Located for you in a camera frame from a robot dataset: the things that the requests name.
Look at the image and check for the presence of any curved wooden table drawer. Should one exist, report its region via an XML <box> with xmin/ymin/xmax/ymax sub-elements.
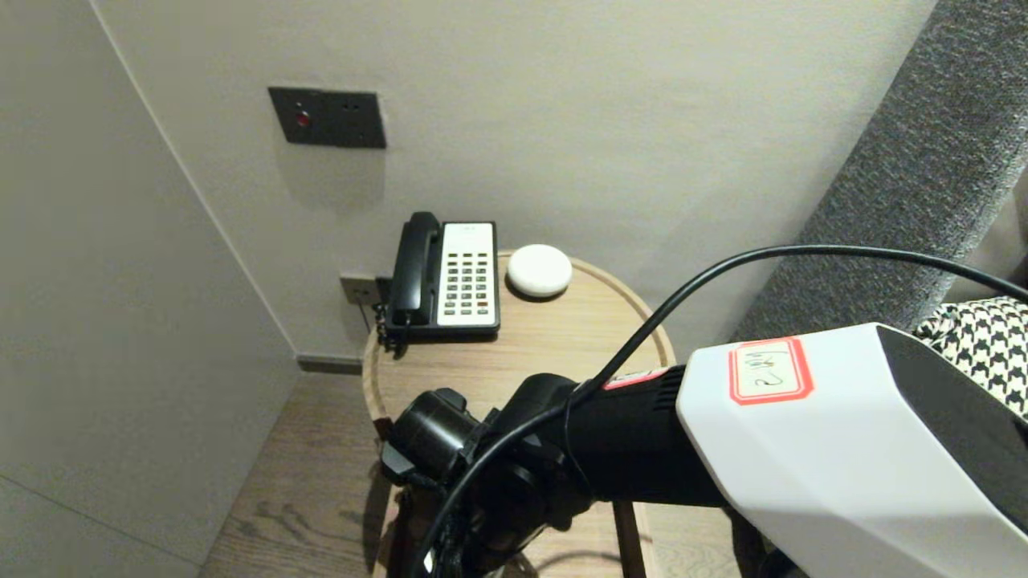
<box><xmin>371</xmin><ymin>474</ymin><xmax>653</xmax><ymax>578</ymax></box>

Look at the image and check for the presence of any round wooden side table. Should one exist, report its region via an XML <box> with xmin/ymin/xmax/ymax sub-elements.
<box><xmin>361</xmin><ymin>250</ymin><xmax>678</xmax><ymax>442</ymax></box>

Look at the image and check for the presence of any black white desk telephone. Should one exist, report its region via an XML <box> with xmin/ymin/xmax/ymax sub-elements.
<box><xmin>384</xmin><ymin>222</ymin><xmax>500</xmax><ymax>340</ymax></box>

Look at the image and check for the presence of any black telephone handset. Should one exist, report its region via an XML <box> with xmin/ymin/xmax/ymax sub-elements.
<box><xmin>388</xmin><ymin>212</ymin><xmax>443</xmax><ymax>327</ymax></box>

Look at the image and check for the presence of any white pebble-shaped device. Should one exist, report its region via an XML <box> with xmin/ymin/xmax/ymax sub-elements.
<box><xmin>506</xmin><ymin>244</ymin><xmax>573</xmax><ymax>300</ymax></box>

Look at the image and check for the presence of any grey fabric headboard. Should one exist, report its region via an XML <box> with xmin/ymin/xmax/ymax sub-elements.
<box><xmin>735</xmin><ymin>0</ymin><xmax>1028</xmax><ymax>342</ymax></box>

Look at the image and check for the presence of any black white houndstooth pillow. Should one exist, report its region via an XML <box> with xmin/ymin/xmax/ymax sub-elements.
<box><xmin>916</xmin><ymin>297</ymin><xmax>1028</xmax><ymax>422</ymax></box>

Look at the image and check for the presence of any black coiled phone cord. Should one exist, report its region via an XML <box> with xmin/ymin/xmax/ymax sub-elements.
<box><xmin>371</xmin><ymin>303</ymin><xmax>410</xmax><ymax>356</ymax></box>

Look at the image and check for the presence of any beige wall socket plate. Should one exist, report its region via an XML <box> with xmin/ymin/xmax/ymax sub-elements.
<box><xmin>339</xmin><ymin>275</ymin><xmax>378</xmax><ymax>307</ymax></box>

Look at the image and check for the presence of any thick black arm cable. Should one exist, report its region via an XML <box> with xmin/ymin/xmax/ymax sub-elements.
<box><xmin>406</xmin><ymin>245</ymin><xmax>1028</xmax><ymax>578</ymax></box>

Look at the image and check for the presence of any dark wall switch panel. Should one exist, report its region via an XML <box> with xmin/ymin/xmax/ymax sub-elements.
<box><xmin>267</xmin><ymin>87</ymin><xmax>387</xmax><ymax>150</ymax></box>

